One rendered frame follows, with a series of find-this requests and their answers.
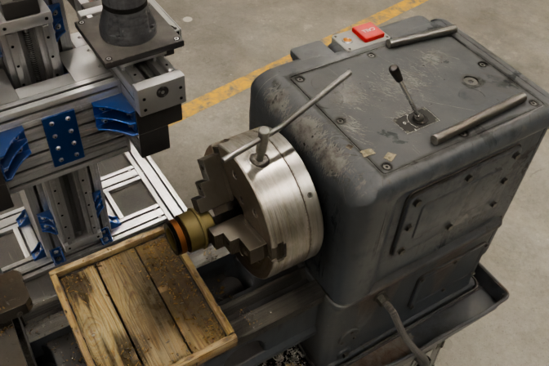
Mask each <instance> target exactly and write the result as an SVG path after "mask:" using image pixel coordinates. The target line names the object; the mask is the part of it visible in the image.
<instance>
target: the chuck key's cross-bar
mask: <svg viewBox="0 0 549 366"><path fill-rule="evenodd" d="M351 75H352V72H351V71H350V70H347V71H346V72H345V73H344V74H343V75H342V76H340V77H339V78H338V79H336V80H335V81H334V82H333V83H331V84H330V85H329V86H327V87H326V88H324V89H323V90H322V91H321V92H320V93H319V94H318V95H316V96H315V97H313V98H312V99H311V100H309V101H308V102H307V103H306V104H304V105H303V106H302V107H301V108H300V109H298V110H297V111H296V112H295V113H293V114H292V115H291V116H289V117H288V118H286V119H285V120H284V121H283V122H281V124H279V125H278V126H276V127H274V128H272V129H270V135H269V137H271V136H273V135H274V134H276V133H277V132H280V131H281V130H283V129H284V128H285V127H286V126H287V125H289V124H290V123H291V122H293V121H294V120H295V119H296V118H298V117H299V116H300V115H302V114H303V113H305V112H306V111H307V110H308V109H309V108H310V107H311V106H313V105H314V104H315V103H317V102H318V101H319V100H321V99H322V98H323V97H325V96H326V95H327V94H328V93H329V92H330V91H332V90H333V89H334V88H335V87H337V86H338V85H339V84H341V83H342V82H343V81H345V80H346V79H347V78H349V77H350V76H351ZM259 143H261V139H260V138H259V137H257V138H255V139H253V140H252V141H249V142H248V143H247V144H245V145H242V146H241V147H239V148H238V149H236V150H234V151H232V152H230V153H229V154H227V155H225V156H224V157H222V158H221V161H222V162H223V163H226V162H228V161H230V160H231V159H233V158H235V157H237V156H238V155H240V154H241V153H243V152H245V151H247V150H249V149H251V148H252V147H253V146H255V145H257V144H259Z"/></svg>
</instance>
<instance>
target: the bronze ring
mask: <svg viewBox="0 0 549 366"><path fill-rule="evenodd" d="M215 225H216V224H215V222H214V220H213V218H212V215H211V214H210V212H209V211H206V212H203V213H200V212H196V211H195V210H194V209H193V208H188V209H187V212H183V213H181V214H179V215H176V216H175V219H171V220H170V221H167V222H165V223H164V225H163V227H164V231H165V235H166V237H167V241H168V243H169V245H170V247H171V249H172V251H173V252H174V253H175V254H176V255H177V256H179V255H182V254H184V253H187V251H188V252H194V251H197V250H199V249H200V248H203V249H206V248H208V240H209V239H210V237H209V230H208V228H209V227H212V226H215Z"/></svg>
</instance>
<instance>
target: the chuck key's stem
mask: <svg viewBox="0 0 549 366"><path fill-rule="evenodd" d="M269 135H270V129H269V128H268V127H260V128H259V130H258V135H257V137H259V138H260V139H261V143H259V144H257V146H256V153H257V158H255V160H256V161H258V162H259V163H261V162H262V161H264V159H263V158H264V154H266V151H267V146H268V141H269Z"/></svg>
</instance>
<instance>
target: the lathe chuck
mask: <svg viewBox="0 0 549 366"><path fill-rule="evenodd" d="M257 135H258V132H254V131H246V132H243V133H240V134H238V135H235V136H232V137H229V138H226V139H224V140H222V141H218V142H215V143H213V144H210V145H209V146H208V147H207V149H206V152H205V155H204V156H207V155H209V154H214V152H213V151H214V150H213V148H212V147H213V146H215V145H218V146H217V147H218V149H219V152H220V155H221V157H224V156H225V155H227V154H229V153H230V152H232V151H234V150H236V149H238V148H239V147H241V146H242V145H245V144H247V143H248V142H249V141H252V140H253V139H255V138H257ZM224 142H225V143H224ZM254 154H256V145H255V146H253V147H252V148H251V149H249V150H247V151H245V152H243V153H241V154H240V155H238V156H237V157H235V158H233V159H231V160H230V161H228V162H226V163H223V165H224V168H225V172H226V175H227V177H228V180H229V183H230V188H231V190H232V193H233V195H234V196H235V198H234V200H233V201H230V202H228V203H225V204H222V205H221V206H219V207H216V208H213V212H214V215H215V216H217V215H219V214H221V213H223V212H226V211H230V210H232V209H233V206H235V205H237V204H238V206H239V207H240V206H241V208H242V210H243V214H244V216H245V218H246V219H247V220H248V221H249V223H250V224H251V225H252V226H253V227H254V228H255V230H256V231H257V232H258V233H259V234H260V236H261V237H262V238H263V239H264V240H265V241H266V242H267V243H268V244H269V245H270V247H271V248H277V247H278V244H279V243H283V248H284V255H283V256H282V258H281V259H278V260H277V259H274V260H273V261H272V260H271V259H270V258H269V257H265V258H263V259H261V260H259V261H257V262H254V263H252V264H250V263H249V262H248V260H247V259H246V258H245V256H244V255H243V254H242V253H241V252H240V251H239V252H237V253H235V256H236V257H237V258H238V260H239V261H240V263H241V264H242V265H243V266H244V267H245V269H246V270H247V271H249V272H250V273H251V274H252V275H254V276H256V277H257V278H259V279H268V278H269V277H271V276H273V275H276V274H278V273H280V272H282V271H284V270H286V269H288V268H290V267H292V266H295V265H297V264H299V263H301V262H303V261H304V260H305V259H306V257H307V255H308V252H309V249H310V226H309V221H308V216H307V213H306V207H305V204H304V201H303V198H302V196H301V192H300V190H299V188H298V185H297V183H296V181H295V179H294V176H293V174H292V173H291V171H290V169H289V167H288V165H287V164H286V162H285V161H284V159H283V157H282V156H281V154H280V153H279V151H278V150H277V149H276V148H275V147H274V146H273V145H272V144H271V143H270V142H269V141H268V146H267V151H266V154H265V156H266V157H267V158H268V162H267V164H265V165H263V166H258V165H256V164H254V163H253V162H252V156H253V155H254Z"/></svg>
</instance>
